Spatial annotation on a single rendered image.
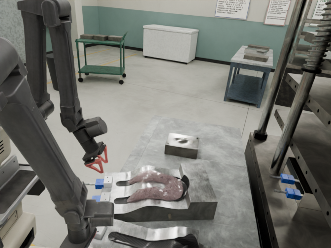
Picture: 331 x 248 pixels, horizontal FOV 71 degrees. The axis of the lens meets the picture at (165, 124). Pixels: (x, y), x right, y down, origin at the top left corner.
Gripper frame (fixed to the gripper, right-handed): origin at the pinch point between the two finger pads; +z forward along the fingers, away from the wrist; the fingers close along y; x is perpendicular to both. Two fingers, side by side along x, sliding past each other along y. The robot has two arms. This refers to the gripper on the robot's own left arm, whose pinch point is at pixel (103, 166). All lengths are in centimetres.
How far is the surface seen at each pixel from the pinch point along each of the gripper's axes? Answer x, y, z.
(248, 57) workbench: -138, 357, 88
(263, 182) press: -64, 23, 55
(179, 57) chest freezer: -5, 625, 94
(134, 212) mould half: -7.4, -11.0, 18.9
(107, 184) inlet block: 5.1, 2.2, 11.0
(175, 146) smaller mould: -23, 40, 26
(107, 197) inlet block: 2.7, -6.1, 11.4
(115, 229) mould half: -4.2, -21.8, 13.9
